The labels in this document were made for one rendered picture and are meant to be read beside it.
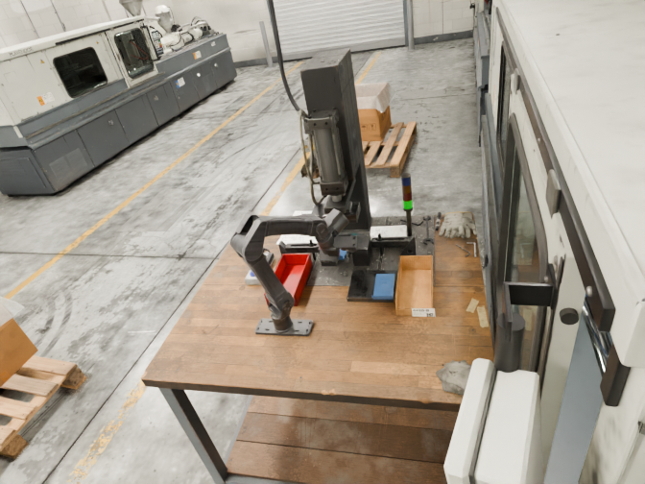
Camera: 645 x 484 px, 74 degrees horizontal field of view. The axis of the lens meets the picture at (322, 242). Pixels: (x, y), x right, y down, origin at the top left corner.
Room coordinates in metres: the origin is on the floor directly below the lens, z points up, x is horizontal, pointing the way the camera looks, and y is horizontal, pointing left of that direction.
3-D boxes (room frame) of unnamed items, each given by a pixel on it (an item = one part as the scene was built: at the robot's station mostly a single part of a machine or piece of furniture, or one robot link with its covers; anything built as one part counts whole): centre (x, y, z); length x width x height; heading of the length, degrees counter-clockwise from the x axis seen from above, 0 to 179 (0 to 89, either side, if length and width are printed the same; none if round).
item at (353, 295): (1.22, -0.15, 0.91); 0.17 x 0.16 x 0.02; 71
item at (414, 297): (1.15, -0.30, 0.93); 0.25 x 0.13 x 0.08; 161
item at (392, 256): (1.50, -0.14, 0.88); 0.65 x 0.50 x 0.03; 71
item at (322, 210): (1.51, -0.09, 1.22); 0.26 x 0.18 x 0.30; 161
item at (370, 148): (4.62, -0.70, 0.07); 1.20 x 1.00 x 0.14; 155
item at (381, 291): (1.19, -0.19, 0.93); 0.15 x 0.07 x 0.03; 163
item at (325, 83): (1.56, -0.13, 1.44); 0.17 x 0.13 x 0.42; 161
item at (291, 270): (1.34, 0.16, 0.93); 0.25 x 0.12 x 0.06; 161
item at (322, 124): (1.44, -0.08, 1.37); 0.11 x 0.09 x 0.30; 71
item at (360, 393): (1.30, 0.00, 0.45); 1.12 x 0.99 x 0.90; 71
